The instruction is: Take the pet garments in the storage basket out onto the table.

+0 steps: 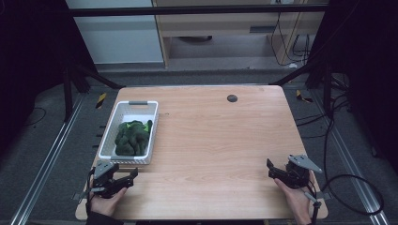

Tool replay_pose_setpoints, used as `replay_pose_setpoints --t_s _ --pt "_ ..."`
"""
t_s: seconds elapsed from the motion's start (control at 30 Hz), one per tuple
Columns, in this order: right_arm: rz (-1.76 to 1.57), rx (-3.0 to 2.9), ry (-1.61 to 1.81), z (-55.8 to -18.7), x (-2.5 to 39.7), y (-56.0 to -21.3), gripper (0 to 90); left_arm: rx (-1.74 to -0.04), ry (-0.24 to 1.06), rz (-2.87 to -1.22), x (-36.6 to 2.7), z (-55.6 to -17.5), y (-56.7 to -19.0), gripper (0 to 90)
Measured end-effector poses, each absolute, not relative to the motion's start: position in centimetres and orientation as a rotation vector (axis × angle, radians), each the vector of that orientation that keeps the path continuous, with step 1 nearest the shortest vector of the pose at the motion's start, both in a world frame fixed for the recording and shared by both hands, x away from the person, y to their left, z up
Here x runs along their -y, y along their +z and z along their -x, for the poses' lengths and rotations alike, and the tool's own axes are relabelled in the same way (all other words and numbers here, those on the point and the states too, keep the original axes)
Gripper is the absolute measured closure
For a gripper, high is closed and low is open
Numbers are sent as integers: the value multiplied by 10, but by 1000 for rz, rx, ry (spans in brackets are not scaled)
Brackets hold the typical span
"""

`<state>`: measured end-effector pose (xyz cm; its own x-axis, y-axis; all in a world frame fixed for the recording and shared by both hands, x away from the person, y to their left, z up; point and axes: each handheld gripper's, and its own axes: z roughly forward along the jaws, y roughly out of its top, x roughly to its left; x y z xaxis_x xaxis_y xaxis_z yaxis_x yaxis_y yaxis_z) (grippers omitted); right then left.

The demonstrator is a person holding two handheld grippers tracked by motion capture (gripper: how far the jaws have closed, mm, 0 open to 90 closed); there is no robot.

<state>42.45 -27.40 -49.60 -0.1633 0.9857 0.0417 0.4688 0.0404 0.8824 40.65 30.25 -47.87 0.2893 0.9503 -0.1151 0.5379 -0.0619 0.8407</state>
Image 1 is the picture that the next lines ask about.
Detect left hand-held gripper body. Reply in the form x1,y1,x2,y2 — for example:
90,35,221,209
88,159,128,200

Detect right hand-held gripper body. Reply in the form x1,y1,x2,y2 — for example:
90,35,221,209
276,154,324,189

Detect person's right hand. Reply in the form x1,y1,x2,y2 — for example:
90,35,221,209
273,169,315,225

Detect person's left hand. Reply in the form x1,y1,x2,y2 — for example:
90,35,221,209
89,187,129,218

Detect white plastic basket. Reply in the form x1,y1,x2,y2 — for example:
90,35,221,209
98,99,160,166

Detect dark green broccoli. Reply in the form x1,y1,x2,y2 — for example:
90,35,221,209
114,119,154,157

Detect yellow black striped tape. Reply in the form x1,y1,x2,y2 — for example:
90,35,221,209
95,92,108,110
295,89,314,104

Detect black metal stand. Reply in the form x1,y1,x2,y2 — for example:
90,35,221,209
61,60,127,124
269,57,334,115

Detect black curtain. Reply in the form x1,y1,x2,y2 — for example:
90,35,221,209
308,0,398,176
0,0,99,158

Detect white cabinet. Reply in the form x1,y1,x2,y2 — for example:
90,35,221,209
65,0,165,66

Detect light wooden desk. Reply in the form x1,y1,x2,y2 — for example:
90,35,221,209
151,0,330,69

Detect aluminium floor rail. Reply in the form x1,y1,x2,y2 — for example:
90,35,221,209
311,89,390,225
8,93,86,225

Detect black floor cables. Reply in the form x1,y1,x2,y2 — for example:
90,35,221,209
295,74,356,140

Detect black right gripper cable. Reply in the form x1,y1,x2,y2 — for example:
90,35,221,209
304,173,385,225

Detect thin black floor cable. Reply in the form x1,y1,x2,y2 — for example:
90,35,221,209
24,106,48,128

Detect black cables under desk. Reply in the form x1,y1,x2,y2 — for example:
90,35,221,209
269,11,312,68

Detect black horizontal frame bar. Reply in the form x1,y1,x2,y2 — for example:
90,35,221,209
68,4,330,18

